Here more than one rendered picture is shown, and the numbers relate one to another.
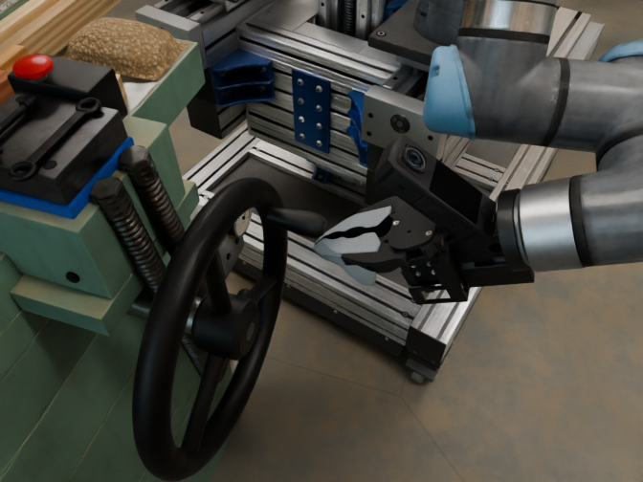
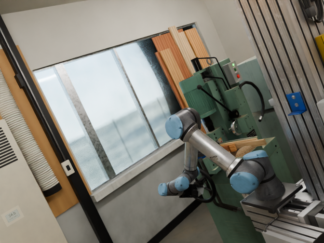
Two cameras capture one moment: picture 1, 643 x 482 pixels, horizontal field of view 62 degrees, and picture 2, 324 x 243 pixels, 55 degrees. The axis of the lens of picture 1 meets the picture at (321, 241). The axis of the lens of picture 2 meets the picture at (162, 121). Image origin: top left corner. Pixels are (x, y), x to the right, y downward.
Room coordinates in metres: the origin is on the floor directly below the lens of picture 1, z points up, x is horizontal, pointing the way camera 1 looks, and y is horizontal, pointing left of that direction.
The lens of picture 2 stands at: (1.37, -1.68, 1.55)
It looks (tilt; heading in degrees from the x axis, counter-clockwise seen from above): 6 degrees down; 123
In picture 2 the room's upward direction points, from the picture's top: 24 degrees counter-clockwise
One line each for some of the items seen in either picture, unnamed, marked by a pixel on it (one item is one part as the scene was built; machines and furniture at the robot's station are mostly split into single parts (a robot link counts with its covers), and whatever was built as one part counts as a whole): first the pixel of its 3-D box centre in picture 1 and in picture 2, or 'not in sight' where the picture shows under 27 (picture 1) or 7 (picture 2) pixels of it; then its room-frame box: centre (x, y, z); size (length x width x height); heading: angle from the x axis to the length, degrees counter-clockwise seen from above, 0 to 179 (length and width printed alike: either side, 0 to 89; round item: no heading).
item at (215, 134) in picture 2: not in sight; (216, 134); (0.39, 0.43, 1.03); 0.14 x 0.07 x 0.09; 72
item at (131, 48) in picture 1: (120, 38); (243, 150); (0.62, 0.25, 0.92); 0.14 x 0.09 x 0.04; 72
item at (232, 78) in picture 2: not in sight; (232, 72); (0.61, 0.68, 1.40); 0.10 x 0.06 x 0.16; 72
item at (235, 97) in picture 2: not in sight; (235, 97); (0.59, 0.57, 1.23); 0.09 x 0.08 x 0.15; 72
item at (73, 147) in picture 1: (52, 125); (204, 151); (0.36, 0.22, 0.99); 0.13 x 0.11 x 0.06; 162
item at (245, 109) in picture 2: not in sight; (228, 106); (0.47, 0.69, 1.16); 0.22 x 0.22 x 0.72; 72
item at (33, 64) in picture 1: (33, 66); not in sight; (0.39, 0.23, 1.02); 0.03 x 0.03 x 0.01
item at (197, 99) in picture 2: not in sight; (197, 97); (0.38, 0.42, 1.35); 0.18 x 0.18 x 0.31
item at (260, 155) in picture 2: not in sight; (257, 164); (0.84, -0.23, 0.98); 0.13 x 0.12 x 0.14; 79
